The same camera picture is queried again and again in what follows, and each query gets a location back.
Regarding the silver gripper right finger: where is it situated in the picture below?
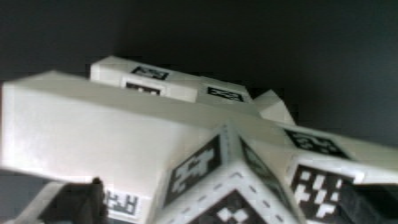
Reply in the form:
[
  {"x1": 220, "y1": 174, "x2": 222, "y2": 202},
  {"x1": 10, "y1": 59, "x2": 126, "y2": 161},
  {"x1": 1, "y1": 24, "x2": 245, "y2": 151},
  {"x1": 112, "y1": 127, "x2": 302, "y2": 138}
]
[{"x1": 336, "y1": 184, "x2": 398, "y2": 224}]

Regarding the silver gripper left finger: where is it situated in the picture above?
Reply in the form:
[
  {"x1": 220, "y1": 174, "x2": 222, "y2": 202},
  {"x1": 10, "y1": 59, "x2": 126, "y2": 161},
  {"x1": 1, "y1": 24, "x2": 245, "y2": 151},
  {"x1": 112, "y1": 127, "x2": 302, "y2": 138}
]
[{"x1": 14, "y1": 178, "x2": 108, "y2": 224}]

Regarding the white chair back piece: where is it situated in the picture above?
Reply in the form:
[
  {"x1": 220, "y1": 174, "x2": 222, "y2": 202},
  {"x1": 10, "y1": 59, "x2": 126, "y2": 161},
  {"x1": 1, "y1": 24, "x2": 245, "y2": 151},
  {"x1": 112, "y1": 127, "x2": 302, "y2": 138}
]
[{"x1": 0, "y1": 71, "x2": 398, "y2": 224}]

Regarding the small white marker cube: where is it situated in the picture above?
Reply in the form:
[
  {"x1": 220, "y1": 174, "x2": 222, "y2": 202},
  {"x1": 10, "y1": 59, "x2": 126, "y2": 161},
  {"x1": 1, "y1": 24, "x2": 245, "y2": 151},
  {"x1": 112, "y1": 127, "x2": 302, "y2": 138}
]
[{"x1": 153, "y1": 122, "x2": 305, "y2": 224}]

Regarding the white chair leg block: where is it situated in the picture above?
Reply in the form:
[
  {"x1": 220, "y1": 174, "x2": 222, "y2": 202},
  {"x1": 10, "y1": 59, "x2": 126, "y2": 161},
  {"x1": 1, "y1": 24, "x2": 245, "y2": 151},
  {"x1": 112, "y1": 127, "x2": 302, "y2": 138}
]
[
  {"x1": 90, "y1": 56, "x2": 250, "y2": 103},
  {"x1": 254, "y1": 90, "x2": 295, "y2": 125}
]

